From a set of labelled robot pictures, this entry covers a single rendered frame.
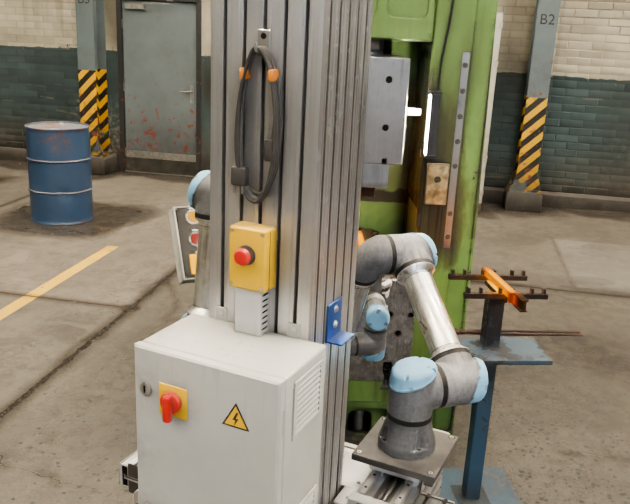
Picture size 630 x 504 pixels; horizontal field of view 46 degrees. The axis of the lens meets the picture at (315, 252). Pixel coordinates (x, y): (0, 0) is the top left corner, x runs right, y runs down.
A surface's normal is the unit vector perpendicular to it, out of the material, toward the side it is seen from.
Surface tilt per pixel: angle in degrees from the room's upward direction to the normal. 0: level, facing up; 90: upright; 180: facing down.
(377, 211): 90
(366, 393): 90
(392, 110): 90
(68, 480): 0
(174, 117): 90
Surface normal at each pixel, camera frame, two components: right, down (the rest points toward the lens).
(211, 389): -0.44, 0.24
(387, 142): 0.01, 0.29
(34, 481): 0.04, -0.96
